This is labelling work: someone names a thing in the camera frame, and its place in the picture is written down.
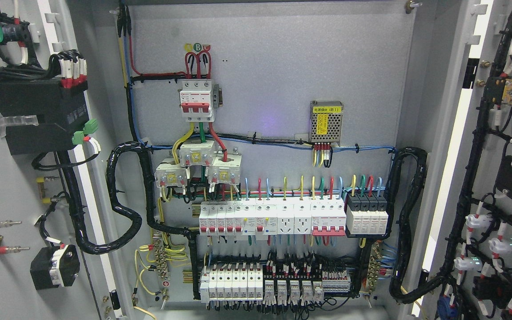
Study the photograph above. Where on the yellow terminal post block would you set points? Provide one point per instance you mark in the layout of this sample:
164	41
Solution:
44	193

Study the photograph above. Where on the black digital power meter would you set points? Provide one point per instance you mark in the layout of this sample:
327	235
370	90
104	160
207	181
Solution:
41	115

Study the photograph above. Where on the metal mesh power supply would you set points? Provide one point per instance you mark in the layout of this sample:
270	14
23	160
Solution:
326	120

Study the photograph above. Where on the lower relay terminal row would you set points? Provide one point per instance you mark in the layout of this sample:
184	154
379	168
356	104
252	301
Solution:
276	282

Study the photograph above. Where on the grey cabinet door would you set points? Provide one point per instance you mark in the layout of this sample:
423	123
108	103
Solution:
89	26
470	234

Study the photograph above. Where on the black white surge protector modules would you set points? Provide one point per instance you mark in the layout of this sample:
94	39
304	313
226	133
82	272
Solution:
366	216

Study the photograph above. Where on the white socket breaker row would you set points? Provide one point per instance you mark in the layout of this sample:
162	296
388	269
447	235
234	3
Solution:
274	216

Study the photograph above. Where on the white red main breaker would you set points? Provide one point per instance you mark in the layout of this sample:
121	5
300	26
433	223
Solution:
199	99

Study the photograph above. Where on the white current transformers cluster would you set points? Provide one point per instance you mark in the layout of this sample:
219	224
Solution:
198	157

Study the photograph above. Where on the white rotary selector switch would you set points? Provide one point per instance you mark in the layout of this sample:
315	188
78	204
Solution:
55	266

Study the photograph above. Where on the brass ground terminal bar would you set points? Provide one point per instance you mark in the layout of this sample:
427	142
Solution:
374	266

